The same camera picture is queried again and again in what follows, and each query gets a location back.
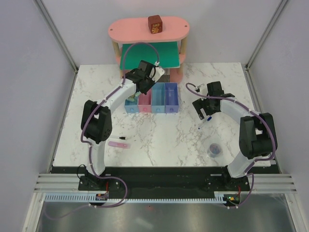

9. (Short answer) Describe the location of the blue capped white pen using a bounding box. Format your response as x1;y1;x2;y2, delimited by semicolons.
197;116;212;130

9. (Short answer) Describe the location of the black tipped white marker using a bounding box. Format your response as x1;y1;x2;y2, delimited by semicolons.
108;135;126;140

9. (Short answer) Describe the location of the green cutting mat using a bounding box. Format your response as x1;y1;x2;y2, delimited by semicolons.
125;42;180;70

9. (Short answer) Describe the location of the dark printed booklet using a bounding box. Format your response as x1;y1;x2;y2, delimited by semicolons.
158;69;170;83

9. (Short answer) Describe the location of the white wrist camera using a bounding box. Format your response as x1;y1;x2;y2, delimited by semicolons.
152;66;165;82
195;84;205;93

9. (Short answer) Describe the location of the purple drawer box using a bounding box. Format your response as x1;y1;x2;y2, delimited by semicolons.
165;83;179;113

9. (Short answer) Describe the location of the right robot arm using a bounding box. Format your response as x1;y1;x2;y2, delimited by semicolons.
185;81;278;190

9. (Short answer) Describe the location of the pink highlighter pen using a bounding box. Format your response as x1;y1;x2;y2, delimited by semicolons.
108;141;130;149

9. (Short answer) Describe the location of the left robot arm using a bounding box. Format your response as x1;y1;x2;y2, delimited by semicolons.
81;60;165;190

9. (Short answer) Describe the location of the clear cup with bands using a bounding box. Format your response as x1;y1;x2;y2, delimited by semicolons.
207;143;222;158

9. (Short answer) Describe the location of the pink wooden tiered shelf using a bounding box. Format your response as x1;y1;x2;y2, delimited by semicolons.
108;16;190;83

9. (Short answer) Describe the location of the light blue drawer box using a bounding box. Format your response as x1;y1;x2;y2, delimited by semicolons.
124;97;139;114

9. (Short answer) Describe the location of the green highlighter pen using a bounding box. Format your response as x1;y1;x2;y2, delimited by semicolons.
129;91;141;101

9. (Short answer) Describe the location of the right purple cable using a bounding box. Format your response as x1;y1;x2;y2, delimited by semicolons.
185;83;277;210

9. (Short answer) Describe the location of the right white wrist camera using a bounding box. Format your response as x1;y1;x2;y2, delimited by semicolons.
195;84;205;93

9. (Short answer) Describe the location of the teal blue drawer box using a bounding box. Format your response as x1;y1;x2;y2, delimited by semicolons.
151;83;165;114

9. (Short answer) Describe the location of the brown cube box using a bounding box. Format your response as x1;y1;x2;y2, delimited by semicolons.
148;15;163;34

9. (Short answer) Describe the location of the pink drawer box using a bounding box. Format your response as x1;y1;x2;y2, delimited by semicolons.
138;90;152;113

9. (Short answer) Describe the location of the white slotted cable duct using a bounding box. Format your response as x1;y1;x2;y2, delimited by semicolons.
45;191;242;203

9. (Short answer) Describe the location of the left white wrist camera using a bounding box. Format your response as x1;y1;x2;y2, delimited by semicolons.
152;66;165;82

